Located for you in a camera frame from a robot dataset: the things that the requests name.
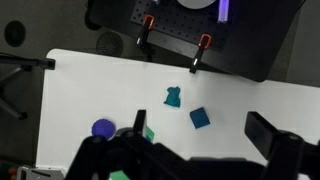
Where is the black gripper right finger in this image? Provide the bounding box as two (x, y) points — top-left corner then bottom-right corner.
(244, 111), (304, 161)

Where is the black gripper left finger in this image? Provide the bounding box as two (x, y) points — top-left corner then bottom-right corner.
(132, 109), (148, 138)

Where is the green block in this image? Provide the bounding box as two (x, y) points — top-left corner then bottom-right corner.
(145, 125), (156, 143)

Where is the purple blue ball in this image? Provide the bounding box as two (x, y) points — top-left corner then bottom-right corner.
(91, 117), (117, 140)

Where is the dark blue cube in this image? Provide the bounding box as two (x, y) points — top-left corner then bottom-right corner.
(189, 106), (212, 130)

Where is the round grey floor grille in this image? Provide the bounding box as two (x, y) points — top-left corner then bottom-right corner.
(95, 30), (125, 57)

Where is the black perforated board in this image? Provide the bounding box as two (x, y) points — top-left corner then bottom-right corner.
(84, 0), (306, 83)

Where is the black orange spring clamp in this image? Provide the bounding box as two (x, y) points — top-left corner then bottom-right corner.
(135, 14), (156, 48)
(188, 33), (213, 75)

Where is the black perforated breadboard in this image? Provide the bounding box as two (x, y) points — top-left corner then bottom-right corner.
(129, 0), (234, 53)

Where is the thick black tripod stand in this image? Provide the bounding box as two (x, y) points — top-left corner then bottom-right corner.
(0, 52), (57, 122)

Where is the purple glowing light strip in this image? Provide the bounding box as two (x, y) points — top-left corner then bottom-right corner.
(217, 0), (232, 24)

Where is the black round floor disc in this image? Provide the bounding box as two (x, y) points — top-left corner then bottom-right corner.
(3, 19), (27, 48)

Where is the grey metal bracket plate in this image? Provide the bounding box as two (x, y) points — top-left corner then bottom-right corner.
(15, 165), (65, 180)

